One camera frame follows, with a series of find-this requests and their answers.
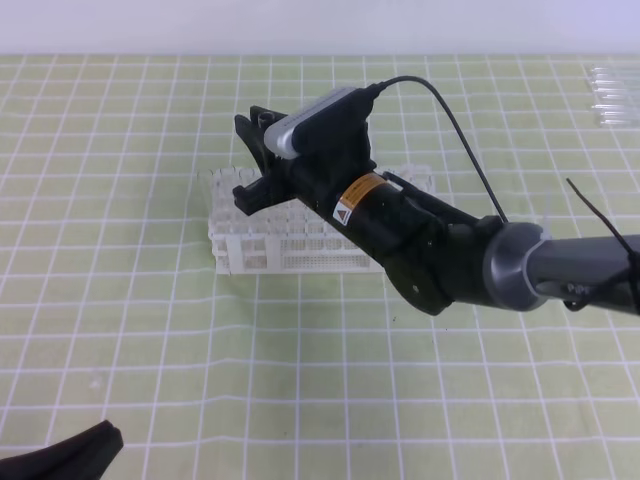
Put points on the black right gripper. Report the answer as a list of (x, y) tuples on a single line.
[(317, 181)]

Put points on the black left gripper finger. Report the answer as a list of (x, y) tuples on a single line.
[(86, 455)]

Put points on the clear glass test tube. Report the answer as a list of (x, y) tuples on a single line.
[(265, 119)]

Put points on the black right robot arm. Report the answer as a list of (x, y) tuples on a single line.
[(433, 254)]

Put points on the white plastic test tube rack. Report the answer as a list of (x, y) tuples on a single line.
[(287, 238)]

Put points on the green grid tablecloth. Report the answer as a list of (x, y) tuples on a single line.
[(111, 307)]

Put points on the clear spare test tube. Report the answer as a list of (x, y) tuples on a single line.
[(610, 90), (614, 109), (615, 121), (603, 76)]

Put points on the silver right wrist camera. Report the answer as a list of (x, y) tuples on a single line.
[(325, 122)]

